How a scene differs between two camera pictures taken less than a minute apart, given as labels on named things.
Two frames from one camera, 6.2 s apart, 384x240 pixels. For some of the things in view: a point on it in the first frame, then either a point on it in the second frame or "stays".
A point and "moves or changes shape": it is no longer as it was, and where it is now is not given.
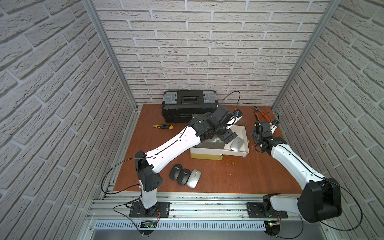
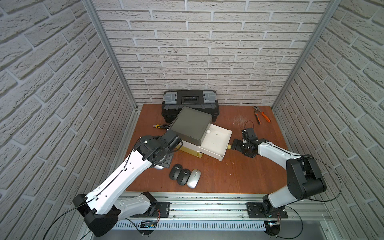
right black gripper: x=253 y=133 -> x=238 y=147
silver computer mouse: x=237 y=144 moves or changes shape
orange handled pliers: x=257 y=110 stays
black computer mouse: x=175 y=171 stays
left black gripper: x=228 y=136 -> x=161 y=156
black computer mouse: x=183 y=176 stays
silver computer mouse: x=194 y=178 stays
